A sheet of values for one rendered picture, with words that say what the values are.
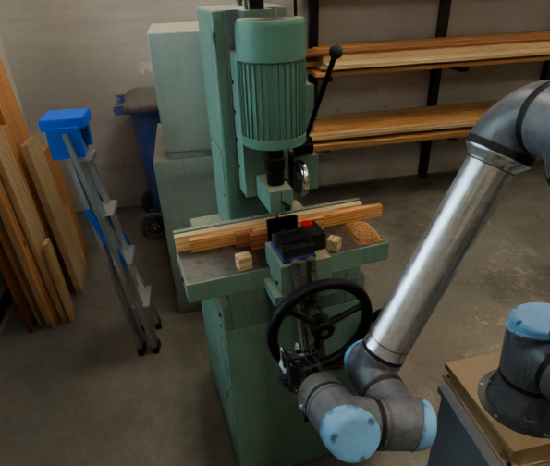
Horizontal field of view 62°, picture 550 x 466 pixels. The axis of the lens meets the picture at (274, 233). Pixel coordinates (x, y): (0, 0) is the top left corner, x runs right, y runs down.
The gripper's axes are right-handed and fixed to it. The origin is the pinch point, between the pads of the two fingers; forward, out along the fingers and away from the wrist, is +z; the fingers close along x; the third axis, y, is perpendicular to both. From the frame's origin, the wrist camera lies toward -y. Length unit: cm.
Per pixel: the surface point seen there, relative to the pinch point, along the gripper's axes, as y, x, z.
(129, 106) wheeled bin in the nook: 85, 24, 195
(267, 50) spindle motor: 73, -7, 8
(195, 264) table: 21.3, 15.5, 26.9
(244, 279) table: 16.4, 3.8, 19.3
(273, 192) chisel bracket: 38.1, -8.7, 23.9
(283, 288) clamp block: 14.9, -4.1, 9.7
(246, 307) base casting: 7.5, 3.9, 22.4
